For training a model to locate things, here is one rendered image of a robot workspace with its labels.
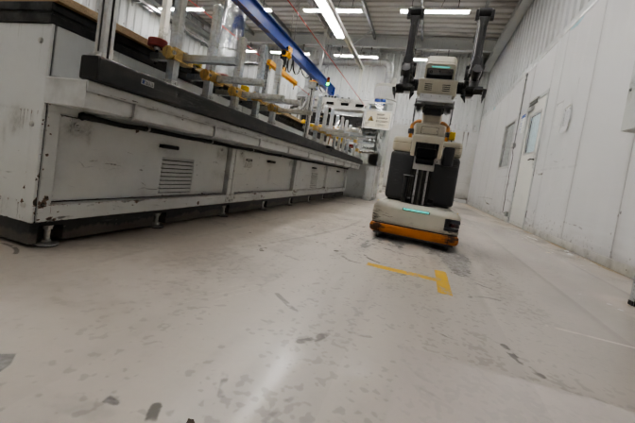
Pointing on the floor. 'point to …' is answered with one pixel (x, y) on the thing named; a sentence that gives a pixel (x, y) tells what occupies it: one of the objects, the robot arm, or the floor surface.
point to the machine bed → (117, 145)
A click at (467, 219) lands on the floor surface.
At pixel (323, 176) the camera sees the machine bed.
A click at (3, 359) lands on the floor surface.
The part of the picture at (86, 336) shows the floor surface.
